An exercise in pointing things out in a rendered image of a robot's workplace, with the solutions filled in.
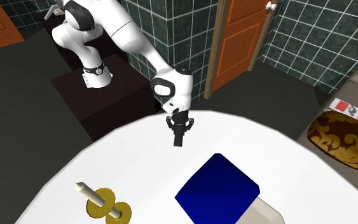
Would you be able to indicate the red and white box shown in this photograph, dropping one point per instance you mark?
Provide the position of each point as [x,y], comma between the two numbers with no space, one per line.
[346,108]

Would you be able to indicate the cream rod with yellow discs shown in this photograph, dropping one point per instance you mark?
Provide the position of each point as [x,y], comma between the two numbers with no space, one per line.
[99,206]

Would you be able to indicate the orange door with white knob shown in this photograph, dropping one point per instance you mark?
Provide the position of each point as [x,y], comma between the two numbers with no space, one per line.
[240,40]

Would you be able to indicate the blue and beige block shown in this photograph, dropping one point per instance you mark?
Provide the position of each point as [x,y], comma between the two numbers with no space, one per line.
[219,189]

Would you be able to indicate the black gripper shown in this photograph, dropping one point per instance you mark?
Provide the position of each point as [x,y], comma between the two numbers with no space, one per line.
[180,118]

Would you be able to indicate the brown and gold patterned cushion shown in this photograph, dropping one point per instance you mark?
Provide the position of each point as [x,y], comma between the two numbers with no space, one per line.
[340,139]

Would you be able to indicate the dark robot stand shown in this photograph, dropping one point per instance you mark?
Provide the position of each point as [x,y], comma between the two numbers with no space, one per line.
[110,99]

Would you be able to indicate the white round table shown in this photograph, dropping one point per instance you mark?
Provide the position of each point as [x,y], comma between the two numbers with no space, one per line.
[141,161]

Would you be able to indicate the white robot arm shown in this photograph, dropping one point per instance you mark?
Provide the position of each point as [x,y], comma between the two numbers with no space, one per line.
[135,37]

